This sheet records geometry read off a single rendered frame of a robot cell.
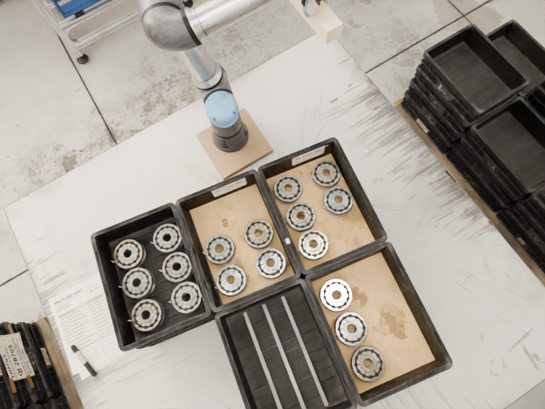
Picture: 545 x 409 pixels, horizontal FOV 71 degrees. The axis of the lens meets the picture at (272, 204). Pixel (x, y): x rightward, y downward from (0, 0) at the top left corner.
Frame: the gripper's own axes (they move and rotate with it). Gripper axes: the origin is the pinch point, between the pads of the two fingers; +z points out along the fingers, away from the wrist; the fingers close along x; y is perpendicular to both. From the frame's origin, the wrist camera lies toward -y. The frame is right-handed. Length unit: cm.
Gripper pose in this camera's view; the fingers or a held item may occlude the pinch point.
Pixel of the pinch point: (314, 7)
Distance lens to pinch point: 145.4
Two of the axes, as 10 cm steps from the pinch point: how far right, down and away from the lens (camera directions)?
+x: 8.5, -5.2, 1.1
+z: 0.6, 3.0, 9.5
